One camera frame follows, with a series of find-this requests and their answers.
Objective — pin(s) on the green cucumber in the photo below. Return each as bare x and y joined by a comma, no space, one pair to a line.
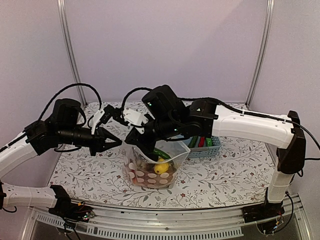
193,142

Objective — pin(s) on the floral patterned tablecloth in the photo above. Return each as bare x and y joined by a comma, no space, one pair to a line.
237,175

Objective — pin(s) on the red cherry tomato cluster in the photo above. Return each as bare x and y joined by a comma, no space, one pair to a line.
139,175

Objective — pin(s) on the aluminium frame post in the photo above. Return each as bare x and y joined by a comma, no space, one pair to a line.
61,5
270,4

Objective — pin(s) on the dark green chili pepper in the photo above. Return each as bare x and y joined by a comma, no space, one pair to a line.
161,154

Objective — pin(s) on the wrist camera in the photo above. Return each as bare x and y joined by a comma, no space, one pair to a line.
132,117
101,116

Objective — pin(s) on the aluminium front rail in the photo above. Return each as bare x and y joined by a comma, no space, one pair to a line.
127,223

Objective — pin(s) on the red chili pepper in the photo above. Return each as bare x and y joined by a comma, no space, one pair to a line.
201,142

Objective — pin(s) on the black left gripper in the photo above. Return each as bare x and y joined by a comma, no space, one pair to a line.
98,144

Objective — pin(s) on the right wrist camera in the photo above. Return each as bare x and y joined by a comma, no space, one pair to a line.
132,117

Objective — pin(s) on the light green pepper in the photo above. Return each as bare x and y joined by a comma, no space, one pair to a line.
208,142

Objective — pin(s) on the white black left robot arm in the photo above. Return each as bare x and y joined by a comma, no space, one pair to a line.
60,128

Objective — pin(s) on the light blue plastic basket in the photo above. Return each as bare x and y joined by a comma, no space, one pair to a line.
201,152

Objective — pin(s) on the yellow corn cob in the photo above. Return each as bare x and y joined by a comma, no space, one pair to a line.
161,168

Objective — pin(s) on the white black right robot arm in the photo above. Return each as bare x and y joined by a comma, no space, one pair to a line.
169,119

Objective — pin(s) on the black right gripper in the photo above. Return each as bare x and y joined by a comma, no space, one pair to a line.
133,138

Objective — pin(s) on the left aluminium frame post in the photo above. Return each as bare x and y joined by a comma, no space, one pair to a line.
61,5

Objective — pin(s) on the right aluminium frame post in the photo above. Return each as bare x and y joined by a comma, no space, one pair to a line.
270,4

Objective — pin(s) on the clear zip top bag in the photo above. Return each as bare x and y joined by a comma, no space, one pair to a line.
178,151

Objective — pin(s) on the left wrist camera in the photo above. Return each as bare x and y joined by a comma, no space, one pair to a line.
101,116

